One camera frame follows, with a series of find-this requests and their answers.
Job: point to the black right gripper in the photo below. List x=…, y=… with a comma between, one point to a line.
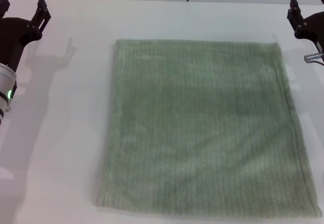
x=312, y=29

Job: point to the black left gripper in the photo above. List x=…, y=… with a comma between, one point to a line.
x=15, y=34

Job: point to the green terry towel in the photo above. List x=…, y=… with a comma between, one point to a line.
x=197, y=122

